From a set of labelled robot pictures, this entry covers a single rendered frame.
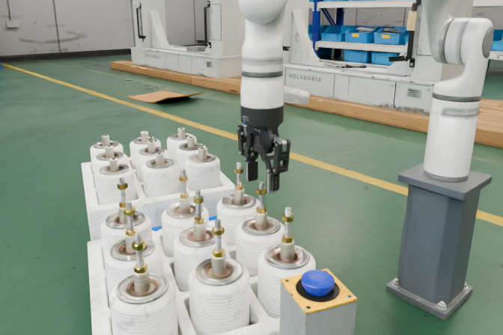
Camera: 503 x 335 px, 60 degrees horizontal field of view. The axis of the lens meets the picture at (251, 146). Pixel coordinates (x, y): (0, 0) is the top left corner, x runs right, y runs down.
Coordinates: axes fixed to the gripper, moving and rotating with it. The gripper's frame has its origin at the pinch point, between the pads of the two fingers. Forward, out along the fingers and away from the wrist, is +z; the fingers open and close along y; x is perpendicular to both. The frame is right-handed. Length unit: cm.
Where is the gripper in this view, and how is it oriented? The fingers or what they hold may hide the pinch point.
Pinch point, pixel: (262, 179)
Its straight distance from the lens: 79.9
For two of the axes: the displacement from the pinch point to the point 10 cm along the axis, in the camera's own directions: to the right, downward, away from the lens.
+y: 5.3, 2.6, -8.1
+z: 0.1, 9.5, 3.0
